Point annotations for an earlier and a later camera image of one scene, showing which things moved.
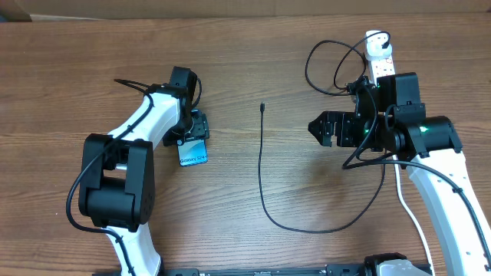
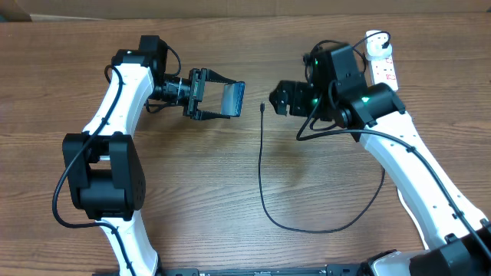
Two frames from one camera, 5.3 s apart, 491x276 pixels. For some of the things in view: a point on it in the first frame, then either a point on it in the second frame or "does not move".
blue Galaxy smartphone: x=192 y=152 to x=232 y=98
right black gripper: x=344 y=123 to x=299 y=92
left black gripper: x=199 y=129 to x=196 y=91
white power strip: x=380 y=68 does not move
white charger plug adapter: x=377 y=44 does not move
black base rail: x=335 y=270 does not move
